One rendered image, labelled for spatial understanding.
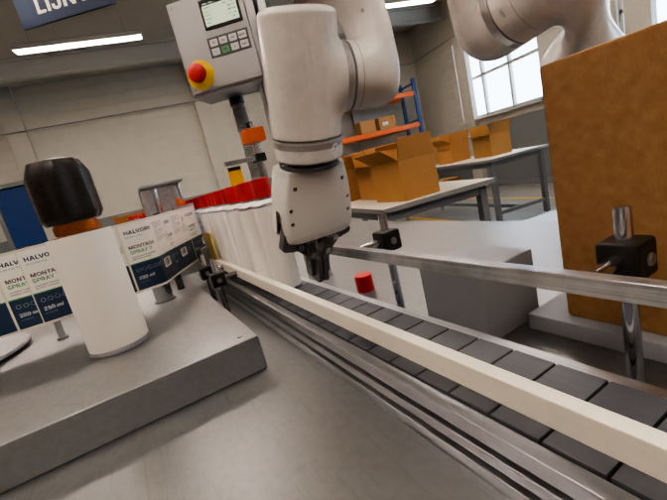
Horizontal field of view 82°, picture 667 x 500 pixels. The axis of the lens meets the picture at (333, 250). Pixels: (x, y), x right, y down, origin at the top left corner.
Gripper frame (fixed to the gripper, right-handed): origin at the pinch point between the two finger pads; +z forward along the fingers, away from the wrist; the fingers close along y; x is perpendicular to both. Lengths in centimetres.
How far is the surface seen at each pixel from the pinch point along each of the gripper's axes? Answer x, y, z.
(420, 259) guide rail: 16.9, -3.2, -7.9
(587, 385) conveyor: 34.6, -2.7, -5.8
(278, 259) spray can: -13.2, 0.8, 5.0
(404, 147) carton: -129, -131, 31
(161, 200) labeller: -70, 11, 9
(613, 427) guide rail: 38.3, 4.2, -10.9
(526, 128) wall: -355, -610, 128
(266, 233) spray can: -15.4, 1.4, 0.6
